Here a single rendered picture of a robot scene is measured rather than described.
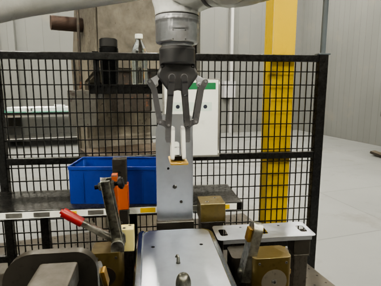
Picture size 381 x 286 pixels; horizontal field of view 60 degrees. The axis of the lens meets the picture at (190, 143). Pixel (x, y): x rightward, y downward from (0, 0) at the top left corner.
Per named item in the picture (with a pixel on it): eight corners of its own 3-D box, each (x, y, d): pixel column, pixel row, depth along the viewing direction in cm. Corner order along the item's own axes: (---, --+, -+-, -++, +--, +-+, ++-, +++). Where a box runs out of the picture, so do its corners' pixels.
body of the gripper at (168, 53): (157, 43, 64) (157, 91, 66) (200, 43, 66) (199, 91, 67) (156, 47, 72) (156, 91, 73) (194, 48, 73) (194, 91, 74)
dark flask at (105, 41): (118, 84, 130) (117, 37, 127) (98, 84, 129) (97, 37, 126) (120, 85, 138) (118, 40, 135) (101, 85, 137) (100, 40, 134)
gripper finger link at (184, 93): (178, 75, 72) (185, 74, 72) (183, 126, 74) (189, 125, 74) (180, 74, 68) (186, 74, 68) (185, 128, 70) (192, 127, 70)
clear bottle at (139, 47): (148, 84, 132) (147, 33, 129) (131, 84, 131) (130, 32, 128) (148, 85, 138) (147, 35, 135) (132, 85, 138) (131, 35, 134)
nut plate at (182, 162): (189, 164, 69) (189, 159, 69) (170, 165, 68) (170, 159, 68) (184, 156, 77) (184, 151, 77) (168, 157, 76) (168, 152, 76)
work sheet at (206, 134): (219, 156, 133) (220, 78, 128) (163, 158, 131) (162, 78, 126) (218, 155, 135) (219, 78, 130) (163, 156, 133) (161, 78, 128)
